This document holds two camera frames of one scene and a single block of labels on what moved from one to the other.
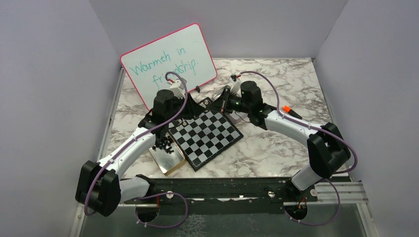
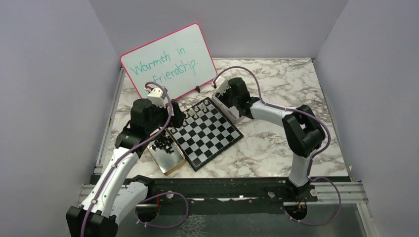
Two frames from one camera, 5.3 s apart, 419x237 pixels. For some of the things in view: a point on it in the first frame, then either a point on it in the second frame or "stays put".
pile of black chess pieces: x=164 y=143 stays put
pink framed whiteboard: x=184 y=51 stays put
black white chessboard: x=201 y=138 stays put
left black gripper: x=193 y=108 → x=177 y=120
